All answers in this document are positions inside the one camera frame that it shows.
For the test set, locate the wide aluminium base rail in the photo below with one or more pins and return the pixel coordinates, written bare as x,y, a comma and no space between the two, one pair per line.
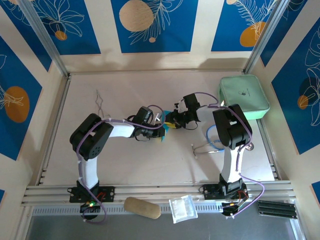
162,191

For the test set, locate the mint green zip pouch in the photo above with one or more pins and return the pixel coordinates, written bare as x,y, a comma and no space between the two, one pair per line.
242,97

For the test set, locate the black ridged block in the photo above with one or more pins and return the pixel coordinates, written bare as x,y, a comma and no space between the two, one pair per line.
277,209

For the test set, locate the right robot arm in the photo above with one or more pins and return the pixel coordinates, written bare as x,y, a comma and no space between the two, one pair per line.
232,125

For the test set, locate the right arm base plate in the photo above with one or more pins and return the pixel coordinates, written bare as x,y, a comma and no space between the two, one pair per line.
210,191

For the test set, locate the stethoscope with blue tube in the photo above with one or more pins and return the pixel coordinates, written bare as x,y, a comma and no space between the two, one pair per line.
207,151

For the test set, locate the aluminium frame post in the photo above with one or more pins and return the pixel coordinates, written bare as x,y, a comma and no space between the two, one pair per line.
265,37
45,40

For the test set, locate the clear plastic bag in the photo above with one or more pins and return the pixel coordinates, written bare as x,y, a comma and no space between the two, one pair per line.
183,208

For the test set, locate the teal cloth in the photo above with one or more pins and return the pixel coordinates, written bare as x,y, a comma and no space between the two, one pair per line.
163,137

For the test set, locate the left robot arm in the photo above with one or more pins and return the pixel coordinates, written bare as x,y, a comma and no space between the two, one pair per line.
92,137

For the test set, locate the blue floral wall panel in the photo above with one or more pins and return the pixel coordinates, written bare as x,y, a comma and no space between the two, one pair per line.
225,25
25,75
75,37
175,37
287,112

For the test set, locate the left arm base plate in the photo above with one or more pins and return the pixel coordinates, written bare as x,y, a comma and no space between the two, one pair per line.
110,193

